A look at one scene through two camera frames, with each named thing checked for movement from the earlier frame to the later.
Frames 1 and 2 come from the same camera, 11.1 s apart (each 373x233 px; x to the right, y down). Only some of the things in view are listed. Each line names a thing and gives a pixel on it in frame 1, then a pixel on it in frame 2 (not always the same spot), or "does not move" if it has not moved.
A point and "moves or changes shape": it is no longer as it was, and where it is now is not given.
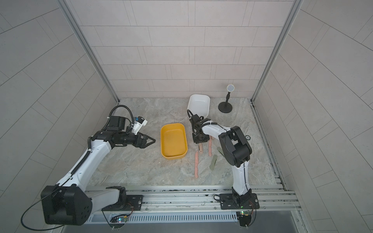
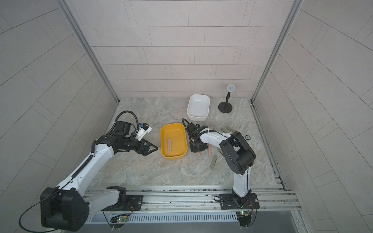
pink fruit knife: (201, 149) moves or changes shape
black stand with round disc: (226, 107) does not move
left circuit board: (119, 219) does not move
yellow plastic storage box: (174, 143) does not move
